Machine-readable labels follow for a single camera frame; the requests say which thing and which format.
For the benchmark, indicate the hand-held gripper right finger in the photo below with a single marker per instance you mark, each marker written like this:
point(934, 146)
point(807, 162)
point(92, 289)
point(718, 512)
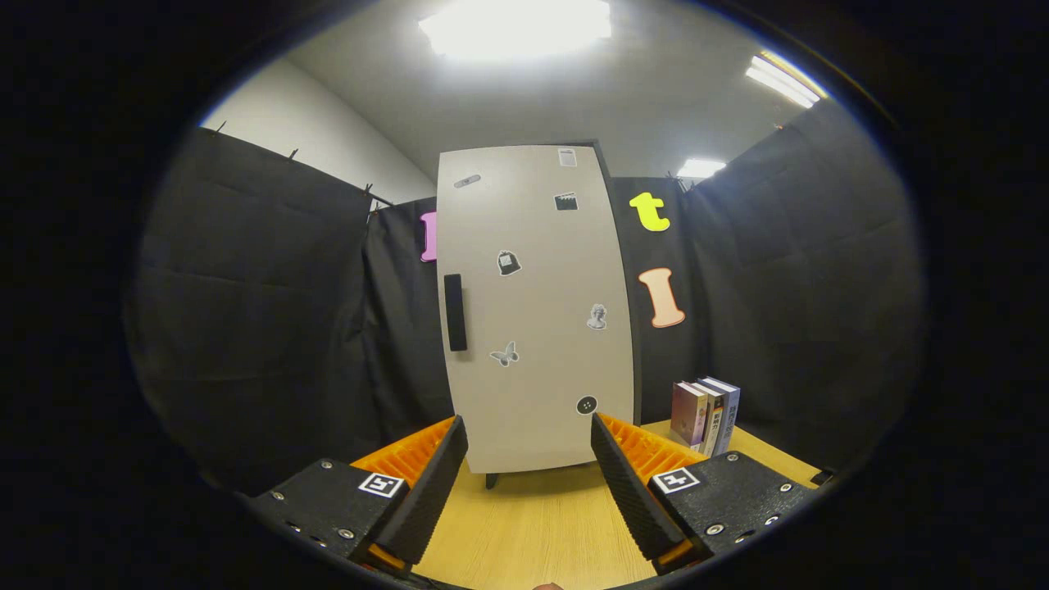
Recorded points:
point(627, 492)

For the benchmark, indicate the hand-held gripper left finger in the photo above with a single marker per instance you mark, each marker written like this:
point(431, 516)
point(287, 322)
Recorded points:
point(426, 492)

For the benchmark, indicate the beige cabinet door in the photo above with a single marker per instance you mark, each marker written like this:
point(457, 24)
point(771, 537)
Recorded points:
point(533, 393)

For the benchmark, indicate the dark grey cabinet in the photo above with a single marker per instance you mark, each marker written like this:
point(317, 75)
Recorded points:
point(492, 480)

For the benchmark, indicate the white book with dark spine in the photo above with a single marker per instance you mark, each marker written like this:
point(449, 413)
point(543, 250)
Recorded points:
point(715, 422)

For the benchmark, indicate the black backdrop cloth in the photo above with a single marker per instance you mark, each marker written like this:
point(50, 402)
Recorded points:
point(262, 311)

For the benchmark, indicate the small ceiling light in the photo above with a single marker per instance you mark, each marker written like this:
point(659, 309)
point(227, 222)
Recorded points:
point(701, 168)

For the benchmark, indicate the long ceiling light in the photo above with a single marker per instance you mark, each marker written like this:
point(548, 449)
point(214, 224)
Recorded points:
point(783, 80)

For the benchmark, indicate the large ceiling light panel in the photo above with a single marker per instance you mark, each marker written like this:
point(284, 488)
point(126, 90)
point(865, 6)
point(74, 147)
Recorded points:
point(516, 29)

